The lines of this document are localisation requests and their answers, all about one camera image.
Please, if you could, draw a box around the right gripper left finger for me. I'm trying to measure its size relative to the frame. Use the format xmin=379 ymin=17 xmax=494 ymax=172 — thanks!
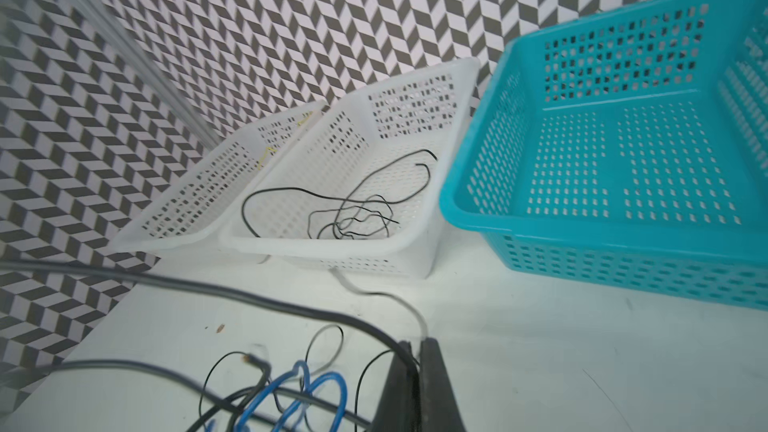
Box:
xmin=369 ymin=356 xmax=420 ymax=432

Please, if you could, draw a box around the teal plastic basket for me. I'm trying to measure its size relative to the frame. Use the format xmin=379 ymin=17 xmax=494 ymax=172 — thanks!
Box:
xmin=440 ymin=0 xmax=767 ymax=309

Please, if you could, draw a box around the long black wire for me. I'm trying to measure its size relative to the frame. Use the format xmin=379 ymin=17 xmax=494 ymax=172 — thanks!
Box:
xmin=241 ymin=148 xmax=439 ymax=240

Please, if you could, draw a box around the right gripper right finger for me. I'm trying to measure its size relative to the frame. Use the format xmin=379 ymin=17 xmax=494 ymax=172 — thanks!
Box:
xmin=419 ymin=338 xmax=466 ymax=432

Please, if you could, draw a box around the middle white plastic basket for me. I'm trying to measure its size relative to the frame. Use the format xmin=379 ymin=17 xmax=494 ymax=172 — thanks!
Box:
xmin=218 ymin=58 xmax=480 ymax=279

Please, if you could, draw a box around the left white plastic basket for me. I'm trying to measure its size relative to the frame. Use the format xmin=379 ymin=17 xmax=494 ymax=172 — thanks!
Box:
xmin=109 ymin=100 xmax=327 ymax=257

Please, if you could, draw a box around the yellow wire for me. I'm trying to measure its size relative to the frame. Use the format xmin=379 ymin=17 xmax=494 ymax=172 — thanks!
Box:
xmin=254 ymin=110 xmax=316 ymax=169

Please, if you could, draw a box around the white plastic basket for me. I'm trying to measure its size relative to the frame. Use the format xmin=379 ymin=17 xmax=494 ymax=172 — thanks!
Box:
xmin=109 ymin=100 xmax=327 ymax=257
xmin=218 ymin=58 xmax=480 ymax=279

